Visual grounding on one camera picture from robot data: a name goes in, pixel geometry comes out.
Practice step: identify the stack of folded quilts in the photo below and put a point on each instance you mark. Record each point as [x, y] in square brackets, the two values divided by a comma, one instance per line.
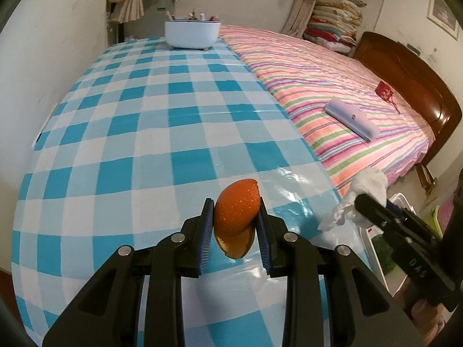
[332, 18]

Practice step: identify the grey appliance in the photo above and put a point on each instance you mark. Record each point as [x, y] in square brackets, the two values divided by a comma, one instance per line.
[164, 5]

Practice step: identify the wooden headboard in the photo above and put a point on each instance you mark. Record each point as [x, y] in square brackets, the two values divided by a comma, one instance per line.
[408, 76]

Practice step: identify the framed wall picture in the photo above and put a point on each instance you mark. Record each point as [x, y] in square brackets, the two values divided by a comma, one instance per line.
[443, 14]

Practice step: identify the bed with striped sheet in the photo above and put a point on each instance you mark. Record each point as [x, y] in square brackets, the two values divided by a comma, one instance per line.
[307, 79]

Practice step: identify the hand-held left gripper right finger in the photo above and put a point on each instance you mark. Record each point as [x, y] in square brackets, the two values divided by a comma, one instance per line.
[262, 238]

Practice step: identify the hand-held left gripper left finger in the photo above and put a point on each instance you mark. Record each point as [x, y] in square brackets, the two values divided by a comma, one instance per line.
[206, 231]

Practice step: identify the orange peel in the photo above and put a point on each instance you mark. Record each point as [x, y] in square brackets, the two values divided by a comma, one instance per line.
[235, 209]

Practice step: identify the white tissue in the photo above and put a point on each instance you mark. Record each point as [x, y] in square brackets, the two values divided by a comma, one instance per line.
[369, 184]

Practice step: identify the folded lavender cloth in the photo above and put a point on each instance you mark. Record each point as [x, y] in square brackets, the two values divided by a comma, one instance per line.
[351, 117]

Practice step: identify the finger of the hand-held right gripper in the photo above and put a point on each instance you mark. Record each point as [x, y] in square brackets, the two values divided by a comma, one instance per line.
[372, 209]
[396, 211]

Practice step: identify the white pen holder tub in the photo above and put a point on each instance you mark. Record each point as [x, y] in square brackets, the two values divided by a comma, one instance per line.
[191, 34]

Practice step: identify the red pouch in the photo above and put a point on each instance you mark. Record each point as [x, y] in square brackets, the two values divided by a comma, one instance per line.
[384, 90]

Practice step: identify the white trash bin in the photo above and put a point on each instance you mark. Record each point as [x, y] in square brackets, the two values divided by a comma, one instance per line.
[404, 199]

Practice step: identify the person's right forearm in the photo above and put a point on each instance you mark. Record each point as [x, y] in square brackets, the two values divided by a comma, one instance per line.
[419, 305]

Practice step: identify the straight beige curtain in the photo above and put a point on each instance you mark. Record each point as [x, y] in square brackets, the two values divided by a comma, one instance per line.
[300, 11]

